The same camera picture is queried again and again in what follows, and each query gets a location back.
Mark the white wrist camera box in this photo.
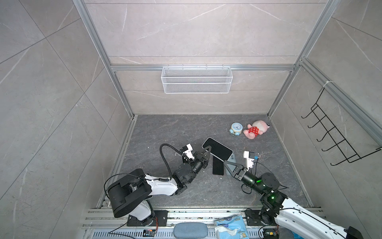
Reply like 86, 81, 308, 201
243, 151, 259, 169
181, 144, 195, 161

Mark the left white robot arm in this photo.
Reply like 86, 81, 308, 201
105, 143, 212, 222

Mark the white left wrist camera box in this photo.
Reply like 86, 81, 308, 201
181, 144, 195, 161

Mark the cased phone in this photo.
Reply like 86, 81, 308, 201
202, 137, 233, 162

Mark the light blue phone case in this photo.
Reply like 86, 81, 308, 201
223, 153, 237, 176

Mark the black wire hook rack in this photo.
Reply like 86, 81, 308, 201
301, 87, 382, 166

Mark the grey blue cushion pad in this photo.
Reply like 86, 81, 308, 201
173, 223, 209, 239

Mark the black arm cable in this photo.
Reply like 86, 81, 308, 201
159, 143, 183, 180

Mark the blue tissue pack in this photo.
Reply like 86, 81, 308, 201
214, 215, 249, 239

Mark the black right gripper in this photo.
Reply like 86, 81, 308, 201
225, 161, 266, 197

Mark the white wire mesh basket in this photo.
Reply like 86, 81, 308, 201
161, 66, 233, 94

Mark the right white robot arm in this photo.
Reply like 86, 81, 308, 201
223, 161, 363, 239

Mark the blue cream alarm clock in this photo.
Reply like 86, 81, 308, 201
229, 122, 243, 136

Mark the pink plush pig toy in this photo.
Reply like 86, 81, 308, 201
243, 120, 270, 139

